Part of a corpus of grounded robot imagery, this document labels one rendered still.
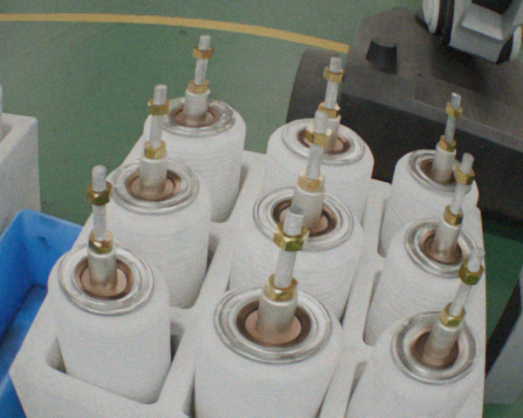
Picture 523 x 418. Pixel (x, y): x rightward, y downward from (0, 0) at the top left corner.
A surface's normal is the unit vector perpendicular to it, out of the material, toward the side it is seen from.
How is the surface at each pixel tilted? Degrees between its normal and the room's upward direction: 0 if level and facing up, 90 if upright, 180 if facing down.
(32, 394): 90
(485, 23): 55
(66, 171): 0
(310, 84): 43
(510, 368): 90
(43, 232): 88
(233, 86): 0
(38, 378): 0
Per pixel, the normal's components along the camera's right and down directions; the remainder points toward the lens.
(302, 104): -0.17, 0.08
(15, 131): 0.11, -0.81
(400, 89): -0.07, -0.18
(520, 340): -0.20, 0.55
